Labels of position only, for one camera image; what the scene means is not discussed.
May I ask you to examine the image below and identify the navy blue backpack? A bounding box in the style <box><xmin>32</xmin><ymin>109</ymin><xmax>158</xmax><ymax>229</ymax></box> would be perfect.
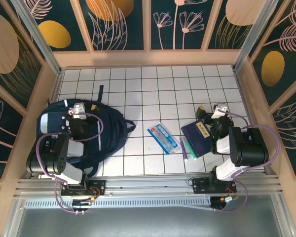
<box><xmin>37</xmin><ymin>85</ymin><xmax>136</xmax><ymax>178</ymax></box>

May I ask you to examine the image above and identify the navy blue notebook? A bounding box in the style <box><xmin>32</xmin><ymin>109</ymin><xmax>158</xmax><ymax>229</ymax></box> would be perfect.
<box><xmin>181</xmin><ymin>120</ymin><xmax>212</xmax><ymax>158</ymax></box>

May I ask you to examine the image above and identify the green marker pen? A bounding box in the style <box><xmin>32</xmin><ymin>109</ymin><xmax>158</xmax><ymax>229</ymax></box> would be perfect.
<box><xmin>183</xmin><ymin>137</ymin><xmax>198</xmax><ymax>161</ymax></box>

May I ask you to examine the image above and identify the purple marker pen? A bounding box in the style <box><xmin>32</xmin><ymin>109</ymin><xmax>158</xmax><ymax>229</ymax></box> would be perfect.
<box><xmin>179</xmin><ymin>137</ymin><xmax>188</xmax><ymax>161</ymax></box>

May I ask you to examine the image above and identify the blue white pencil case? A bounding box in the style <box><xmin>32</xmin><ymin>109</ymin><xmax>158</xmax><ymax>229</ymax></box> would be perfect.
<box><xmin>147</xmin><ymin>121</ymin><xmax>181</xmax><ymax>155</ymax></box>

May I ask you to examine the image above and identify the grey metal sheet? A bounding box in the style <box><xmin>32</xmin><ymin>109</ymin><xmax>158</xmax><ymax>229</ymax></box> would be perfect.
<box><xmin>3</xmin><ymin>197</ymin><xmax>296</xmax><ymax>237</ymax></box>

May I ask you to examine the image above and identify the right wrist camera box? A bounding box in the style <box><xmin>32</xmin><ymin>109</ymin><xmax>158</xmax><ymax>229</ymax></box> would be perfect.
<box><xmin>211</xmin><ymin>103</ymin><xmax>229</xmax><ymax>119</ymax></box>

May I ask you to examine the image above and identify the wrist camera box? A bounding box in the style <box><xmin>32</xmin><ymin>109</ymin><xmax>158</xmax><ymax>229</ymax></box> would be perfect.
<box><xmin>68</xmin><ymin>103</ymin><xmax>87</xmax><ymax>120</ymax></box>
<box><xmin>211</xmin><ymin>103</ymin><xmax>229</xmax><ymax>119</ymax></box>

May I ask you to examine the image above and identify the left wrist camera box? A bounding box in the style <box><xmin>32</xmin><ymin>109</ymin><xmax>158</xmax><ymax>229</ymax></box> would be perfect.
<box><xmin>68</xmin><ymin>103</ymin><xmax>87</xmax><ymax>120</ymax></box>

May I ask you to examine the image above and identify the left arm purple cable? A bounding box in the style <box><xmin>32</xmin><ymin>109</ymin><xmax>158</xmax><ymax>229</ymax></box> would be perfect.
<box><xmin>36</xmin><ymin>112</ymin><xmax>105</xmax><ymax>215</ymax></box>

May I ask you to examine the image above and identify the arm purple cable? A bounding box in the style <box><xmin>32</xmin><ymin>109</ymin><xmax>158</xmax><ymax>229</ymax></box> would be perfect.
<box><xmin>213</xmin><ymin>111</ymin><xmax>281</xmax><ymax>213</ymax></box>
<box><xmin>36</xmin><ymin>112</ymin><xmax>105</xmax><ymax>215</ymax></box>

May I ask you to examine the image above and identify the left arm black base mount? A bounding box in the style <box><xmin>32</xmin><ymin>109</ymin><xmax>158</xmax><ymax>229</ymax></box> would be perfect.
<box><xmin>61</xmin><ymin>179</ymin><xmax>107</xmax><ymax>196</ymax></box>

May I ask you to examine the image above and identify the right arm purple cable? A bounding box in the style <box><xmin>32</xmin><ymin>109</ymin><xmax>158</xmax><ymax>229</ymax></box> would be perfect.
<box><xmin>213</xmin><ymin>111</ymin><xmax>281</xmax><ymax>213</ymax></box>

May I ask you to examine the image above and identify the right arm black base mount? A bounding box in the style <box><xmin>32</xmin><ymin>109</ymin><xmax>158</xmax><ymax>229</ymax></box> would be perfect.
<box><xmin>187</xmin><ymin>177</ymin><xmax>237</xmax><ymax>196</ymax></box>

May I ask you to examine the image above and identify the aluminium frame post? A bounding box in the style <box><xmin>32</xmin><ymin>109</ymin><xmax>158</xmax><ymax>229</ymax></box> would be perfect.
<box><xmin>11</xmin><ymin>0</ymin><xmax>62</xmax><ymax>75</ymax></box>
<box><xmin>233</xmin><ymin>0</ymin><xmax>277</xmax><ymax>72</ymax></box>

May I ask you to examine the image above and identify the aluminium mounting rail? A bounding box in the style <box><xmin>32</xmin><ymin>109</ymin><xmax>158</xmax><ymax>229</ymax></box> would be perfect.
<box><xmin>14</xmin><ymin>174</ymin><xmax>282</xmax><ymax>198</ymax></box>

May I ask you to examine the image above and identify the slotted grey cable duct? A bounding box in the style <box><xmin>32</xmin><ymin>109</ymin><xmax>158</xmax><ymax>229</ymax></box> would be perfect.
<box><xmin>23</xmin><ymin>196</ymin><xmax>213</xmax><ymax>210</ymax></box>

